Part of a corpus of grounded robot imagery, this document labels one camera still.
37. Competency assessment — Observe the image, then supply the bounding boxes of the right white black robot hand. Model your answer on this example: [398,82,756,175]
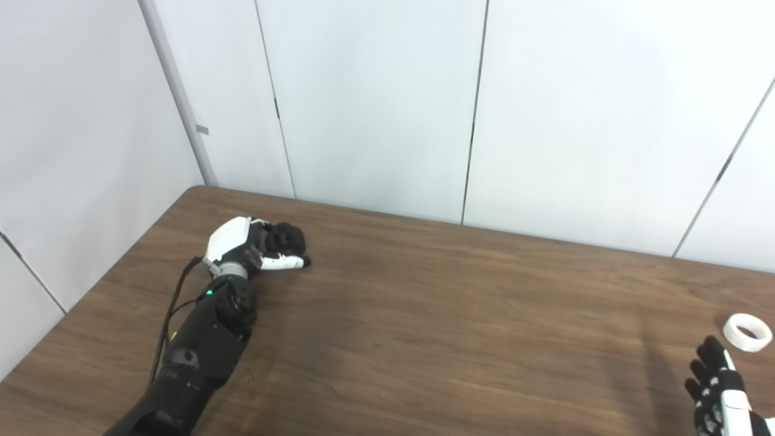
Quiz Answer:
[684,335,775,436]

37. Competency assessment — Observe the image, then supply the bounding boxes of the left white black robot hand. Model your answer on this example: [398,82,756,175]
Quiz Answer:
[202,216,312,279]

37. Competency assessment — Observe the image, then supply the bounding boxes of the round black part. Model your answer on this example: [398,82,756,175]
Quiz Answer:
[265,222,308,257]

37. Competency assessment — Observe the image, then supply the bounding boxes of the white ring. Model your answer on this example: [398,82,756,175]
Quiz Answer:
[722,312,774,353]

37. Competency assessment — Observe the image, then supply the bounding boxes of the grey metal pole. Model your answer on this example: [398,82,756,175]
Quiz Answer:
[137,0,219,188]

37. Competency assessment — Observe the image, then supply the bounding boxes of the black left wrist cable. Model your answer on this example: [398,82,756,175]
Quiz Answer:
[148,257,205,386]

